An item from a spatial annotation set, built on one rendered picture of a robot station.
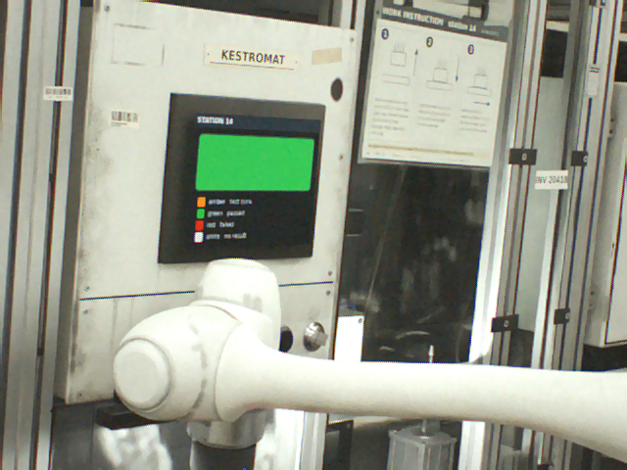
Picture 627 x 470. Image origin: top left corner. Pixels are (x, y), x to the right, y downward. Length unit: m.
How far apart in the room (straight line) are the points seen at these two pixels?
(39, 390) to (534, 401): 0.54
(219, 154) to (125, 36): 0.18
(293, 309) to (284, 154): 0.22
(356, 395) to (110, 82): 0.45
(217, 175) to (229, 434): 0.31
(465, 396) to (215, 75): 0.49
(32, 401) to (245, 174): 0.37
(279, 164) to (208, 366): 0.39
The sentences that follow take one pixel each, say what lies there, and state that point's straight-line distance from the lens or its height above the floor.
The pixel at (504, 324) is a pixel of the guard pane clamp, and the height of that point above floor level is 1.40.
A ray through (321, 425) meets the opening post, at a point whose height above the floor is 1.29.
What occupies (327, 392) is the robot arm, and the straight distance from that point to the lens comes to 1.31.
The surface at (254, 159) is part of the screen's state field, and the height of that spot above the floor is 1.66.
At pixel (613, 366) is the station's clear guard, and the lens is 2.44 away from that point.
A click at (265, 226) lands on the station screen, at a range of 1.62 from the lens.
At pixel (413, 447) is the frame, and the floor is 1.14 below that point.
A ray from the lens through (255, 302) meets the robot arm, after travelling 1.46.
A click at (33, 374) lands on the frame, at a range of 1.48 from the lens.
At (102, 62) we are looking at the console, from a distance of 1.46.
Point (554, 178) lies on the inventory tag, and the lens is 2.15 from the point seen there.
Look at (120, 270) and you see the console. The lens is 1.51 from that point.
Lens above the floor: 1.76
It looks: 6 degrees down
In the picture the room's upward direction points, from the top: 5 degrees clockwise
